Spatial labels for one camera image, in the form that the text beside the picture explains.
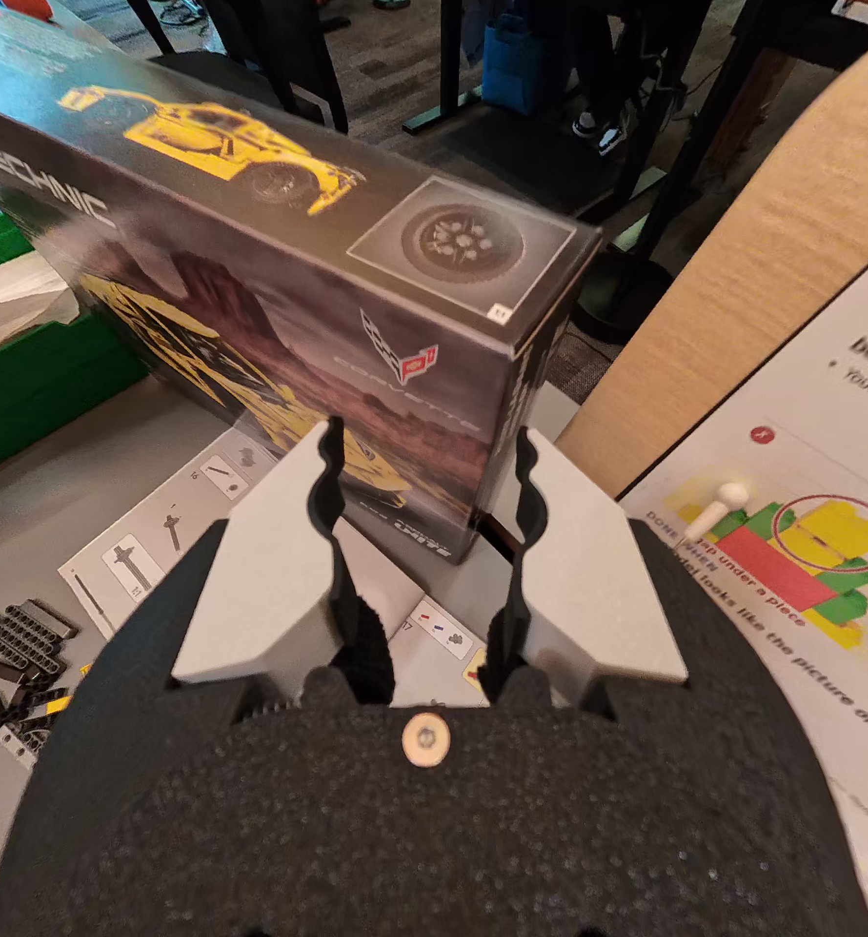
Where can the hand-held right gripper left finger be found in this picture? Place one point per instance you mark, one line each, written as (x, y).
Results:
(258, 585)

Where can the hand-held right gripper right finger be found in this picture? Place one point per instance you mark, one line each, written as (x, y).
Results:
(595, 585)

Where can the lego instruction booklet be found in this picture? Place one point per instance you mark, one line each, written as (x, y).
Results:
(185, 498)

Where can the pile of lego pieces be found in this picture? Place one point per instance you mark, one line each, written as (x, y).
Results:
(16, 637)

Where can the yellow car lego box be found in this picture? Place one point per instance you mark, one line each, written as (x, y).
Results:
(258, 293)

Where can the printed instruction sheet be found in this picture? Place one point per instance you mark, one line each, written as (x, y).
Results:
(807, 410)

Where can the black round table base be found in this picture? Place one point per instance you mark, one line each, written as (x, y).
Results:
(620, 300)

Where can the green plastic bin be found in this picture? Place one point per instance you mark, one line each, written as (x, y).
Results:
(38, 395)

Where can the light wooden side table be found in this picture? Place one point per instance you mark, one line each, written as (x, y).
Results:
(756, 256)

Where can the blue bag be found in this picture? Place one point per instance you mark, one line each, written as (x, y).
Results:
(510, 66)

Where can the black desk frame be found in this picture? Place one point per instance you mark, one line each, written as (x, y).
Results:
(450, 51)

